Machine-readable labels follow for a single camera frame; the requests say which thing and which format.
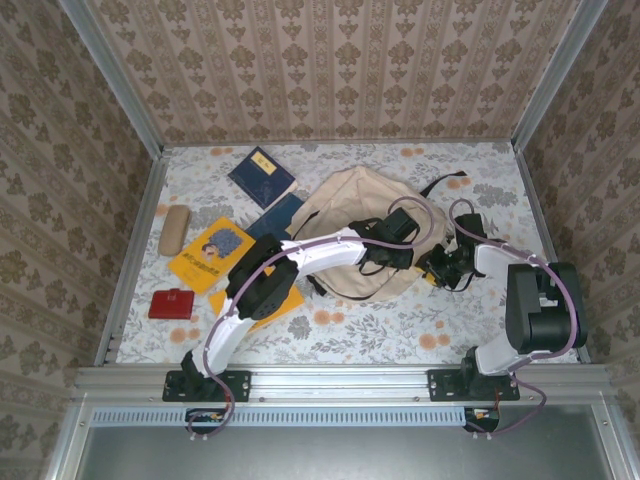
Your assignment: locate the black connector with wires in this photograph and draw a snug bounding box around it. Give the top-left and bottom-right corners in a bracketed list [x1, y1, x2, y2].
[463, 405, 502, 433]
[185, 407, 227, 434]

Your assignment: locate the aluminium mounting rail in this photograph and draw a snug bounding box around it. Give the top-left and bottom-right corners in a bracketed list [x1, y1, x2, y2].
[74, 363, 614, 402]

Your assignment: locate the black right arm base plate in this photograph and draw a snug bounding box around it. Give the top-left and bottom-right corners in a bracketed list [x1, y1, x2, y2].
[428, 368, 521, 403]

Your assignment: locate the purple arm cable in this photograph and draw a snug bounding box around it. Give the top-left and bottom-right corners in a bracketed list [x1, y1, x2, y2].
[187, 196, 435, 444]
[448, 198, 587, 442]

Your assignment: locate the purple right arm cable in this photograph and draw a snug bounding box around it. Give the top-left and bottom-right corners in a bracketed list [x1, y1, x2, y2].
[448, 198, 587, 442]

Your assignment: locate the aluminium rear rail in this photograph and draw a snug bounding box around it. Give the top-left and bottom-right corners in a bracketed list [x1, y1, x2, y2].
[163, 138, 516, 148]

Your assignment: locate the blue book with short label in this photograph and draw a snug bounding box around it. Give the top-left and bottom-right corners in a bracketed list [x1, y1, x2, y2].
[227, 145, 300, 211]

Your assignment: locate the aluminium right side rail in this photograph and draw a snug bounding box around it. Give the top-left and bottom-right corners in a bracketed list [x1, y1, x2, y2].
[513, 147, 592, 364]

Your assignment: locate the aluminium left corner post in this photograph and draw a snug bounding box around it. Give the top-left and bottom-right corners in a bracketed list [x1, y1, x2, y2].
[57, 0, 167, 157]

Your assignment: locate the slotted grey cable duct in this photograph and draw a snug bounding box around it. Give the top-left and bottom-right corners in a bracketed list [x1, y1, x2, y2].
[91, 405, 475, 428]

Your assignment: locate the aluminium left side rail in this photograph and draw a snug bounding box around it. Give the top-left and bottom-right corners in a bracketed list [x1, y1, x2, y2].
[93, 148, 172, 366]

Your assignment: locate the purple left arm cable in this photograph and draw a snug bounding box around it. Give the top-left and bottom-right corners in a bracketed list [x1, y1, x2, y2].
[187, 196, 435, 444]

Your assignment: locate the thin black right camera cable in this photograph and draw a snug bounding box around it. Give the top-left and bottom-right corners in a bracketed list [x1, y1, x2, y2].
[447, 269, 484, 294]

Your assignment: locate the tan oblong case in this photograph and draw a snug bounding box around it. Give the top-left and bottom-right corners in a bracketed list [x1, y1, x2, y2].
[158, 204, 193, 257]

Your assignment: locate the thin black left camera cable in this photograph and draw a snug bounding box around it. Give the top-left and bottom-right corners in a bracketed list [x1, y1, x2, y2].
[357, 249, 401, 277]

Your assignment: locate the floral tablecloth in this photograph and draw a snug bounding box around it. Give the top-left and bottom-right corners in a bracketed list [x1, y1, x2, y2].
[113, 142, 581, 365]

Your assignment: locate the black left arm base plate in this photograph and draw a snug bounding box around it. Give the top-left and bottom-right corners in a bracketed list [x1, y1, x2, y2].
[162, 369, 252, 403]

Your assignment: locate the blue book with long label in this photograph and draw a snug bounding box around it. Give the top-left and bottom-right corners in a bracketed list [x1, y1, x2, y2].
[243, 192, 307, 246]

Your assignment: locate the thin black camera cable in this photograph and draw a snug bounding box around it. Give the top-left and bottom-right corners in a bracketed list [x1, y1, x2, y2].
[357, 249, 401, 277]
[447, 269, 484, 294]

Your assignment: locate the beige canvas backpack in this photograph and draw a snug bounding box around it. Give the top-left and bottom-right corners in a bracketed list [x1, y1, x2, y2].
[288, 165, 471, 302]

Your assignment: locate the grey metal panel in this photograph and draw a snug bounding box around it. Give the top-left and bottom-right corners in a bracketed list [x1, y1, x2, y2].
[44, 403, 631, 480]

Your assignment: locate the aluminium corner post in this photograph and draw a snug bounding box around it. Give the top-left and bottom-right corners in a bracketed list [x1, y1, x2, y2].
[510, 0, 610, 152]
[57, 0, 167, 157]

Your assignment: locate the plain orange-yellow book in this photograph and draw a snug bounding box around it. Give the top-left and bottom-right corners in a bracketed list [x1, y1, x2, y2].
[207, 269, 306, 334]

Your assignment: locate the yellow book with cartoon face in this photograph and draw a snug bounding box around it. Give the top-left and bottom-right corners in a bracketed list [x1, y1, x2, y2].
[167, 215, 257, 296]

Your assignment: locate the red wallet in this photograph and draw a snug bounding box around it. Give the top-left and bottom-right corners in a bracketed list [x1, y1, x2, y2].
[147, 288, 196, 321]

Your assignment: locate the aluminium right corner post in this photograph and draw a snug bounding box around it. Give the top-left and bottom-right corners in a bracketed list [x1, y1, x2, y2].
[510, 0, 610, 152]

